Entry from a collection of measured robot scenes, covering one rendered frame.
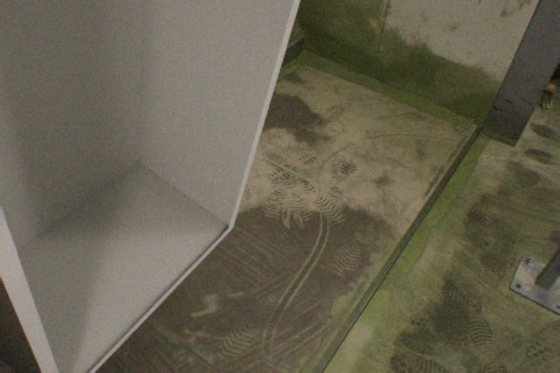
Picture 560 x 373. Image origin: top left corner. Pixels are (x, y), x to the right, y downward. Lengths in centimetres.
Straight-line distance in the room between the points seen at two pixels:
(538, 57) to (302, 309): 155
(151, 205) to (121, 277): 23
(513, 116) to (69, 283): 213
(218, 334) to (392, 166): 113
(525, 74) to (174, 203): 176
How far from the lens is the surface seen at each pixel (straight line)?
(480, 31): 252
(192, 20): 105
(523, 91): 258
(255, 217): 195
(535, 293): 208
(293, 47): 286
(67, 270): 128
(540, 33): 246
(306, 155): 224
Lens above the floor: 149
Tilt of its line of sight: 44 degrees down
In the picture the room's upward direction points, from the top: 5 degrees clockwise
